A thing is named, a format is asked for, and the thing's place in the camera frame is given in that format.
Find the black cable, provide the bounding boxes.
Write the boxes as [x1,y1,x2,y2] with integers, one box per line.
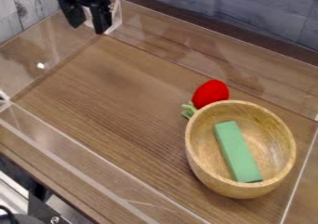
[0,204,17,224]

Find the red plush strawberry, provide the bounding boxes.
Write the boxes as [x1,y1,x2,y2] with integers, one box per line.
[182,79,230,119]

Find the wooden bowl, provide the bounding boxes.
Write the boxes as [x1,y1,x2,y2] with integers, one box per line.
[186,100,297,199]

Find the black metal bracket with bolt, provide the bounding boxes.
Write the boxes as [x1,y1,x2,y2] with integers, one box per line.
[27,193,71,224]

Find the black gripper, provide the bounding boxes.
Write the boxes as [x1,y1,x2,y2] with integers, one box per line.
[59,0,112,34]

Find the green rectangular block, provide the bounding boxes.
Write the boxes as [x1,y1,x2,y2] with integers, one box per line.
[214,121,263,183]

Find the clear acrylic tray enclosure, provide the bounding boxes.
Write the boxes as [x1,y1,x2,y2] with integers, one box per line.
[0,0,318,224]

